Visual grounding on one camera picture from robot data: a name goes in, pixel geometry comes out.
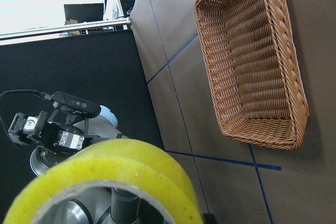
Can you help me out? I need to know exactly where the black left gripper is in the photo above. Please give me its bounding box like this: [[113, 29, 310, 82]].
[[8, 112, 101, 156]]

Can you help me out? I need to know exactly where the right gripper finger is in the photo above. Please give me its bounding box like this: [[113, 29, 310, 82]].
[[203, 213, 217, 224]]

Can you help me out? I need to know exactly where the yellow tape roll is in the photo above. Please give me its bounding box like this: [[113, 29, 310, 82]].
[[2, 140, 204, 224]]

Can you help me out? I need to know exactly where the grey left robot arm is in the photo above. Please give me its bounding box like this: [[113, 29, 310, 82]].
[[4, 142, 140, 223]]

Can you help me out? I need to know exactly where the brown wicker basket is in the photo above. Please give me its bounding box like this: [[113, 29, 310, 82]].
[[195, 0, 309, 151]]

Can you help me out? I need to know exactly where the black left camera cable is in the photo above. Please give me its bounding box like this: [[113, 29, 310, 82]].
[[0, 89, 55, 135]]

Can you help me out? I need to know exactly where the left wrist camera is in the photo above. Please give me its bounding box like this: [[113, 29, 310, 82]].
[[52, 91, 101, 119]]

